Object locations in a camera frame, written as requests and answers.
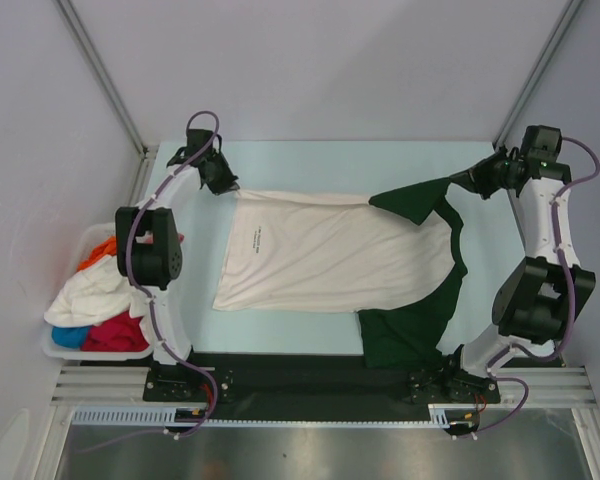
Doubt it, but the red t-shirt in basket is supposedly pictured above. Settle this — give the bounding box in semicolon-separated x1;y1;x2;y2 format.
81;311;149;353

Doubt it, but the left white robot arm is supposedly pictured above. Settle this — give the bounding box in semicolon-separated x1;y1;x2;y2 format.
115;128;238;402

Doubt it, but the white slotted cable duct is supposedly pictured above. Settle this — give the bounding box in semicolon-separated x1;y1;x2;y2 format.
71;404;470;429

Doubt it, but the right aluminium frame post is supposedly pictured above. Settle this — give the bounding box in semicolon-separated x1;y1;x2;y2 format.
491;0;586;150

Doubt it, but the blue t-shirt in basket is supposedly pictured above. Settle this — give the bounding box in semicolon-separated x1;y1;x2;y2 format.
51;326;91;350

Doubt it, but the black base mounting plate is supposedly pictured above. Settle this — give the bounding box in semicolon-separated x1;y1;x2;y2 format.
143;353;501;422

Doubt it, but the white plastic laundry basket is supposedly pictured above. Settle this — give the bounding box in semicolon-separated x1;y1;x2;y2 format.
43;223;153;362

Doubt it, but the left aluminium frame post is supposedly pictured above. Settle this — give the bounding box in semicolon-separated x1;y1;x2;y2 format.
52;0;157;205

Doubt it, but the aluminium frame post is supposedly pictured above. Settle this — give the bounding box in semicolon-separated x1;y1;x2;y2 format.
52;0;157;205
491;0;586;150

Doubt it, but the white green raglan t-shirt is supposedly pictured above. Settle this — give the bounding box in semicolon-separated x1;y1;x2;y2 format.
213;178;468;369

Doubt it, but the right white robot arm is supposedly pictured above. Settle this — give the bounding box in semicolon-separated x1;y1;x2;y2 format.
441;125;596;402

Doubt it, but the white t-shirt in basket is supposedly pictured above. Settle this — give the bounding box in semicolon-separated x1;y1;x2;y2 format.
44;257;150;346

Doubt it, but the orange t-shirt in basket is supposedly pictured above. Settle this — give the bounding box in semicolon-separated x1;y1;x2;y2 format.
77;236;117;272

